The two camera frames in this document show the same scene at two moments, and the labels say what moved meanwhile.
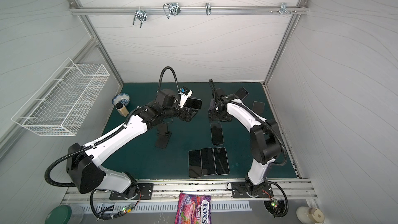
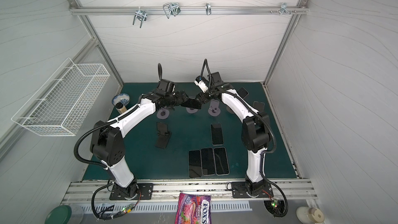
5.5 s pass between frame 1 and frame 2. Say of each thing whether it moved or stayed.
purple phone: stayed
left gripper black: moved
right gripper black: moved
